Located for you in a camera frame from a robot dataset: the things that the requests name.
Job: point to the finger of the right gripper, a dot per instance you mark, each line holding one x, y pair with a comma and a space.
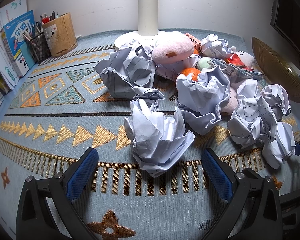
297, 148

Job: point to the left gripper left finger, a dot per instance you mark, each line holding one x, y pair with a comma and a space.
34, 218

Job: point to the cork pen holder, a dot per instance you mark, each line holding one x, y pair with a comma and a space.
60, 36

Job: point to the black mesh pen holder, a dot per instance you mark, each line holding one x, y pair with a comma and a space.
37, 43

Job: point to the white desk lamp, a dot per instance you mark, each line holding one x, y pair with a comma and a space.
148, 30

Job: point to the paper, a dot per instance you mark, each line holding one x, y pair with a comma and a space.
281, 148

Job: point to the small orange box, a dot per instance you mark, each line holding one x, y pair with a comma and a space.
196, 43

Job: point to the paper ball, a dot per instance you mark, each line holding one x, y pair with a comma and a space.
157, 141
213, 47
201, 101
257, 115
129, 73

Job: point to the blue study workbook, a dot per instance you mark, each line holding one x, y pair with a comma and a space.
12, 37

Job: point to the orange tangerine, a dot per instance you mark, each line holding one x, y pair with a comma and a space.
193, 71

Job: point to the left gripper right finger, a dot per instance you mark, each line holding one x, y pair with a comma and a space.
263, 220

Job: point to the white cat plush doll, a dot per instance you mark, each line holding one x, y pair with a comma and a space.
240, 58

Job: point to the brown ribbed glass bowl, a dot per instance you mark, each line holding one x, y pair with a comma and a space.
276, 68

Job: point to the three-ball plush dango large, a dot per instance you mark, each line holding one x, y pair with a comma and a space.
174, 47

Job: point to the patterned blue table mat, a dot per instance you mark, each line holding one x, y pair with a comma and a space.
62, 108

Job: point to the plaid fabric piece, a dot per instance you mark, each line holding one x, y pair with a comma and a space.
234, 70

